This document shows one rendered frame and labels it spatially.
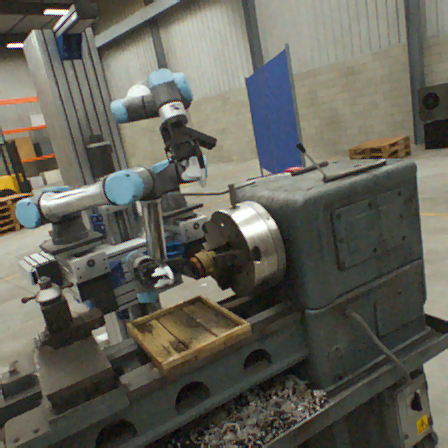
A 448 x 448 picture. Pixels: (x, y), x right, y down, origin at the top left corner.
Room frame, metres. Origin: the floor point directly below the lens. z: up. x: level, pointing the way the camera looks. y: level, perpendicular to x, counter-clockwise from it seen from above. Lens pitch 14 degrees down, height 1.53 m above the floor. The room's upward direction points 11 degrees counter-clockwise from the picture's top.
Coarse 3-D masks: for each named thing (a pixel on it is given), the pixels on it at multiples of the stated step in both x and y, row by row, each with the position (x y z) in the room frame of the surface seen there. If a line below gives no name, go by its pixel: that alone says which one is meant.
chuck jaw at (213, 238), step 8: (208, 224) 1.44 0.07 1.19; (216, 224) 1.45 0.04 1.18; (208, 232) 1.42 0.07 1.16; (216, 232) 1.43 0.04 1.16; (208, 240) 1.40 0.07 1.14; (216, 240) 1.40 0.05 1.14; (224, 240) 1.41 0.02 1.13; (200, 248) 1.40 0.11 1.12; (208, 248) 1.37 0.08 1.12; (216, 248) 1.39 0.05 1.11
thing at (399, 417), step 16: (384, 352) 1.27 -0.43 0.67; (400, 368) 1.28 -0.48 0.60; (400, 384) 1.39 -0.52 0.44; (416, 384) 1.41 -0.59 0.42; (384, 400) 1.40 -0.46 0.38; (400, 400) 1.37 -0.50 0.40; (416, 400) 1.37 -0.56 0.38; (384, 416) 1.41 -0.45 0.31; (400, 416) 1.36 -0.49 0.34; (416, 416) 1.39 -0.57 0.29; (384, 432) 1.42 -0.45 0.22; (400, 432) 1.35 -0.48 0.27; (416, 432) 1.38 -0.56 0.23
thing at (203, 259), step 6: (204, 252) 1.34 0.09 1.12; (210, 252) 1.36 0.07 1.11; (192, 258) 1.33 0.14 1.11; (198, 258) 1.33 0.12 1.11; (204, 258) 1.32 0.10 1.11; (210, 258) 1.32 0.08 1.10; (186, 264) 1.35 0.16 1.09; (192, 264) 1.31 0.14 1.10; (198, 264) 1.31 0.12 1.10; (204, 264) 1.31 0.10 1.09; (210, 264) 1.32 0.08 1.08; (192, 270) 1.36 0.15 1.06; (198, 270) 1.30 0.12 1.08; (204, 270) 1.31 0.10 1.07; (210, 270) 1.32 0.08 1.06; (192, 276) 1.34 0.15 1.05; (198, 276) 1.30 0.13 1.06; (204, 276) 1.33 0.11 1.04
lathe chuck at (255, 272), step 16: (224, 208) 1.42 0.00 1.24; (240, 208) 1.39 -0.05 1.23; (224, 224) 1.39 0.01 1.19; (240, 224) 1.31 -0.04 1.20; (256, 224) 1.32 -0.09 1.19; (240, 240) 1.31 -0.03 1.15; (256, 240) 1.28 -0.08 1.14; (272, 240) 1.30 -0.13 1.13; (272, 256) 1.29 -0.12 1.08; (240, 272) 1.35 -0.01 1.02; (256, 272) 1.26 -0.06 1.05; (272, 272) 1.30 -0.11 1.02; (240, 288) 1.37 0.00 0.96; (256, 288) 1.30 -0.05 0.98
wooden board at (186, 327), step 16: (176, 304) 1.47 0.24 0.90; (192, 304) 1.49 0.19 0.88; (208, 304) 1.44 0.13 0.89; (144, 320) 1.41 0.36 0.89; (160, 320) 1.40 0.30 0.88; (176, 320) 1.38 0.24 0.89; (192, 320) 1.35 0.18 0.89; (224, 320) 1.30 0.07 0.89; (240, 320) 1.24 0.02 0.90; (160, 336) 1.28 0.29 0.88; (176, 336) 1.26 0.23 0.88; (192, 336) 1.24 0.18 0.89; (208, 336) 1.22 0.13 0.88; (224, 336) 1.17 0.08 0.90; (240, 336) 1.19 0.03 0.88; (160, 352) 1.18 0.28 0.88; (176, 352) 1.16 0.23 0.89; (192, 352) 1.12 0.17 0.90; (208, 352) 1.14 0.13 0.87; (160, 368) 1.10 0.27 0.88; (176, 368) 1.09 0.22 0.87
